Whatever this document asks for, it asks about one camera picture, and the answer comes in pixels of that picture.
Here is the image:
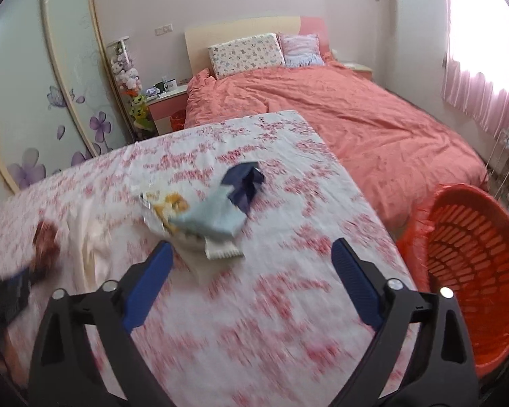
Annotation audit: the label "red floral printed tablecloth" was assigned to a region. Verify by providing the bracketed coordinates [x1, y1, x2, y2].
[0, 110, 420, 407]

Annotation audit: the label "pink window curtain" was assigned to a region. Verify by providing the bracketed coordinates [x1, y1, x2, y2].
[441, 0, 509, 133]

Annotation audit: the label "floral print pillow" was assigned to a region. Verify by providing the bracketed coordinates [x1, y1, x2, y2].
[208, 33, 286, 80]

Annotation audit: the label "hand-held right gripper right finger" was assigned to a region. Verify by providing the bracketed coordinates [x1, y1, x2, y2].
[326, 237, 481, 407]

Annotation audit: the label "orange slotted plastic basket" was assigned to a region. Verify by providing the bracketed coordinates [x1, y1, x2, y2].
[396, 183, 509, 378]

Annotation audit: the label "flower-print sliding wardrobe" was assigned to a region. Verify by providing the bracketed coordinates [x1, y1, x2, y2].
[0, 0, 133, 221]

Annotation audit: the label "clear tube of plush toys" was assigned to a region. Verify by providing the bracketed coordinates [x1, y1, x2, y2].
[106, 37, 155, 136]

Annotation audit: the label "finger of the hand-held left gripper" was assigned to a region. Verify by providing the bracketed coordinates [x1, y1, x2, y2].
[0, 268, 38, 319]

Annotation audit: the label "cream and pink headboard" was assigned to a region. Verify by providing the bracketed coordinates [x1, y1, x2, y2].
[184, 16, 332, 81]

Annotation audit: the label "white and mint cloths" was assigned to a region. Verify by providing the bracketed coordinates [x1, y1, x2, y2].
[68, 209, 116, 264]

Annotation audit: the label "pink and white nightstand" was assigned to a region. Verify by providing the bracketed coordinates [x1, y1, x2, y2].
[146, 85, 190, 136]

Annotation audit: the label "light blue snack bag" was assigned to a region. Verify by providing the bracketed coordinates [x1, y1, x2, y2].
[170, 161, 266, 239]

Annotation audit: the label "pink striped pillow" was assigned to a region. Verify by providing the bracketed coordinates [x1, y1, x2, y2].
[278, 32, 325, 67]

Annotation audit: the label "yellow snack packet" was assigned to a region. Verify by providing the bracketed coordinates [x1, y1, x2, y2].
[140, 191, 191, 236]

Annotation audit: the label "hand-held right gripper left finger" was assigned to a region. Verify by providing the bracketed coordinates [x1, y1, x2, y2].
[27, 239, 174, 407]

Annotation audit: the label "green plush toy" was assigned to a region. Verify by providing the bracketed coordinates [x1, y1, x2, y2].
[129, 93, 154, 130]

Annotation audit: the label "bed with coral duvet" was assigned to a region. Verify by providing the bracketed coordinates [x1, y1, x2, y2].
[184, 61, 488, 238]

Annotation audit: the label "cream bedside table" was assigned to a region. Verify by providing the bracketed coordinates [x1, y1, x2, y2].
[343, 61, 373, 79]

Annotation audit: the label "small white serrated packet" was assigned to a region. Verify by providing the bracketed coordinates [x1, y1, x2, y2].
[176, 233, 246, 260]

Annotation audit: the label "red patterned cloth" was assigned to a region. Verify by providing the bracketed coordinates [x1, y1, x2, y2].
[32, 220, 62, 273]

